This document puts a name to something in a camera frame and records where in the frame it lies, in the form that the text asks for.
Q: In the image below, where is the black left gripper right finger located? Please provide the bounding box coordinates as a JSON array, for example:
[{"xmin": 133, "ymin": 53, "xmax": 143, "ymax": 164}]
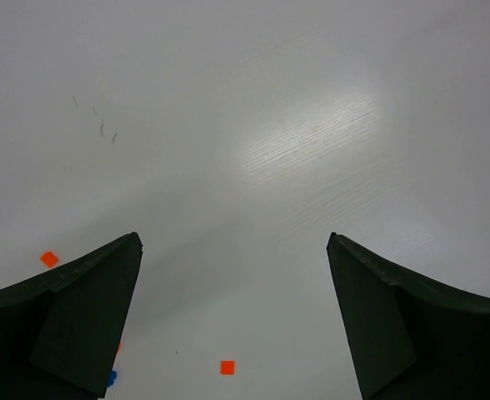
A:
[{"xmin": 327, "ymin": 233, "xmax": 490, "ymax": 399}]

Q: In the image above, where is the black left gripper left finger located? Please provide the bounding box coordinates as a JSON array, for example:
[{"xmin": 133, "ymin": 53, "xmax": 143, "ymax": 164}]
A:
[{"xmin": 0, "ymin": 232, "xmax": 143, "ymax": 399}]

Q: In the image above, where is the small orange lego stud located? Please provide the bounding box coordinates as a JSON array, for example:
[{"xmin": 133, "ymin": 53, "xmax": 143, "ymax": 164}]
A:
[{"xmin": 220, "ymin": 360, "xmax": 236, "ymax": 376}]

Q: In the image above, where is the small blue lego plate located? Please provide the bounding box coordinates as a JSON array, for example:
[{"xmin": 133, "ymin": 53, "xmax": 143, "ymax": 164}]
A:
[{"xmin": 107, "ymin": 370, "xmax": 118, "ymax": 388}]

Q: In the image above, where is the small orange lego upper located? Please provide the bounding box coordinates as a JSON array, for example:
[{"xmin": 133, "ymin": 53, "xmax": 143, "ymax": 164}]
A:
[{"xmin": 40, "ymin": 251, "xmax": 59, "ymax": 268}]

